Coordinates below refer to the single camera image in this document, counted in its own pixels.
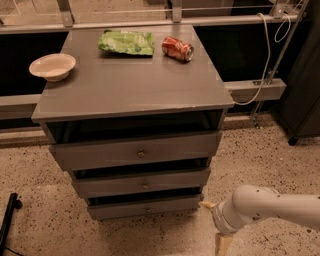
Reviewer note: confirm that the green chip bag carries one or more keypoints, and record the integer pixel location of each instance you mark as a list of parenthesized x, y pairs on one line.
[(127, 42)]

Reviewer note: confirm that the grey top drawer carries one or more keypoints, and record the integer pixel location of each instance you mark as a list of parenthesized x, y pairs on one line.
[(133, 151)]

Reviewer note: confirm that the red soda can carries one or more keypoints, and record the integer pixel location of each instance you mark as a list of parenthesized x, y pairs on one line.
[(177, 49)]

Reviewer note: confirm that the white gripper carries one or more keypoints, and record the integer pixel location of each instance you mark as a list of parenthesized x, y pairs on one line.
[(219, 215)]

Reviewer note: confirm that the grey bottom drawer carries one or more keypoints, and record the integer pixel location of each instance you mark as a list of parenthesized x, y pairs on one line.
[(145, 207)]

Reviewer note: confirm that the grey middle drawer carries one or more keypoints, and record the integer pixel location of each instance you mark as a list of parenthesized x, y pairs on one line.
[(141, 182)]

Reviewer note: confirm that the grey metal railing frame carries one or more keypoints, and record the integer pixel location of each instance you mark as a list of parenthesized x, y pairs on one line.
[(109, 102)]

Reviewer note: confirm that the thin metal diagonal rod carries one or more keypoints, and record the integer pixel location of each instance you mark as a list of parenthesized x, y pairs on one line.
[(280, 60)]

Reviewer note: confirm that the dark cabinet at right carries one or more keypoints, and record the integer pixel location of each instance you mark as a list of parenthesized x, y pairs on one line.
[(299, 107)]

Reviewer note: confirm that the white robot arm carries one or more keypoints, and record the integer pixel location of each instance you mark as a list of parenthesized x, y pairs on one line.
[(251, 204)]

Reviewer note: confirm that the grey wooden drawer cabinet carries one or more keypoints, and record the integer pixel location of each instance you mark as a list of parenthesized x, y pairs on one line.
[(160, 74)]

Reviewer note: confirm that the white bowl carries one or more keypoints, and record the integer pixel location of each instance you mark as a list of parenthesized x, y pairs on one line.
[(53, 67)]

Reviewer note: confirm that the black floor stand leg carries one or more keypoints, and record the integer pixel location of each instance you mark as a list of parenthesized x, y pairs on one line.
[(13, 203)]

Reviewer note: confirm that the grey drawer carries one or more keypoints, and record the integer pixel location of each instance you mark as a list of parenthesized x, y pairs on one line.
[(145, 207), (141, 182), (133, 151)]

